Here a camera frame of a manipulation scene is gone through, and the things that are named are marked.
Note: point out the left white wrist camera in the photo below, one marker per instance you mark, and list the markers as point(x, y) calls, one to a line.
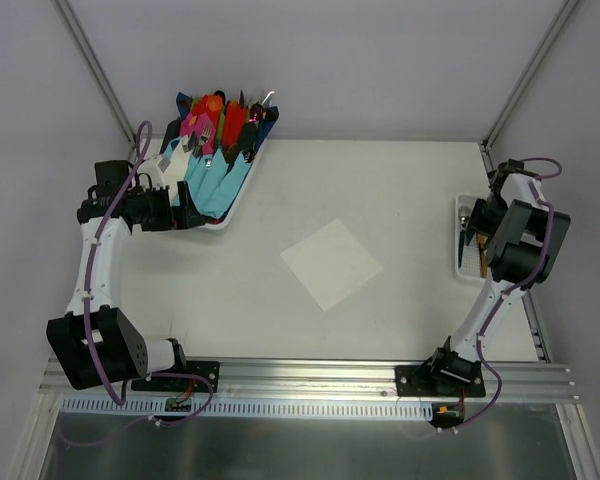
point(152, 172)

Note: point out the white tray of rolled napkins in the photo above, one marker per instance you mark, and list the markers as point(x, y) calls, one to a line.
point(227, 135)

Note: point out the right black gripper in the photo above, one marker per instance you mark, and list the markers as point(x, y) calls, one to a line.
point(478, 218)

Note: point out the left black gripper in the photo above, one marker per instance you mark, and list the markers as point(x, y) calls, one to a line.
point(183, 203)

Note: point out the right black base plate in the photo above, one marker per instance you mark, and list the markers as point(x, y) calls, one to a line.
point(419, 381)

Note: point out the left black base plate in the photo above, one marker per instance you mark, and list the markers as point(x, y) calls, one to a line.
point(194, 376)

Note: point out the white slotted cable duct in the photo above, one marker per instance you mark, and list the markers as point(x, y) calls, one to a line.
point(253, 408)

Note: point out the aluminium mounting rail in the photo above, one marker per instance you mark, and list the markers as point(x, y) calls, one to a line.
point(366, 380)

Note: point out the gold knife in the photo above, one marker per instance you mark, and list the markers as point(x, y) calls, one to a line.
point(481, 243)

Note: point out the silver spoon teal handle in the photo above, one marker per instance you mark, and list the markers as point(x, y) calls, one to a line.
point(464, 215)

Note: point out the white paper napkin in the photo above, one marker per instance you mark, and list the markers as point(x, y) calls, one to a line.
point(331, 264)

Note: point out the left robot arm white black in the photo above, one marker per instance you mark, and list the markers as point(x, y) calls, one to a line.
point(94, 341)

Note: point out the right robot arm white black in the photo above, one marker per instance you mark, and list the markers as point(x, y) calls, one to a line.
point(524, 234)

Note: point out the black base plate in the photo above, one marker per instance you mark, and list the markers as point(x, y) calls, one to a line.
point(194, 376)
point(419, 381)

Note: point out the white perforated utensil tray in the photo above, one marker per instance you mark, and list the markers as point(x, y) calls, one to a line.
point(470, 271)

